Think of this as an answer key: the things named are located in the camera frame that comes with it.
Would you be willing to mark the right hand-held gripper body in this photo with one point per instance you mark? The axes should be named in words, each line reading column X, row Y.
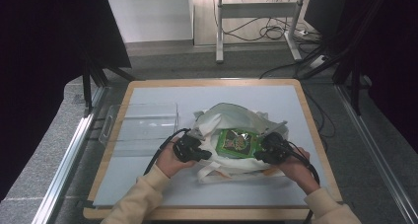
column 281, row 150

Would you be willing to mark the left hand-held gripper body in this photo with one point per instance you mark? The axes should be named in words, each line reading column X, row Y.
column 187, row 148

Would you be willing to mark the green snack packet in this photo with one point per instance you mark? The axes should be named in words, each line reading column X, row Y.
column 238, row 143

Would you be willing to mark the white patterned tote bag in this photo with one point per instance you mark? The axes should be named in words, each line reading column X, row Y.
column 230, row 117

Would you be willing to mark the clear plastic container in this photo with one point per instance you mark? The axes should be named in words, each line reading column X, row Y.
column 144, row 128

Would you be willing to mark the person's left hand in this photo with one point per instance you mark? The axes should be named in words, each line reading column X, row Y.
column 169, row 163

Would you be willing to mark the person's right hand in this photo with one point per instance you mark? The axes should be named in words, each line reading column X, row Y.
column 300, row 171

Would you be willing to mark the light grey table mat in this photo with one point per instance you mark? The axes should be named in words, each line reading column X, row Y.
column 148, row 184

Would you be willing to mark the white power strip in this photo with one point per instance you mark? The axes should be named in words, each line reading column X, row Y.
column 318, row 62

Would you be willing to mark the white panel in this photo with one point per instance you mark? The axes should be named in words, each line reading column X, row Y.
column 148, row 16

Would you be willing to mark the black curtain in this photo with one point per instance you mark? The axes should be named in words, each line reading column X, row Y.
column 394, row 53
column 33, row 53

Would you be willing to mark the aluminium floor rail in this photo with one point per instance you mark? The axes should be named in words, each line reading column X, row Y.
column 378, row 158
column 65, row 164

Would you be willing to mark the white desk frame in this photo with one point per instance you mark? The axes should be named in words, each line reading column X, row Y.
column 256, row 10

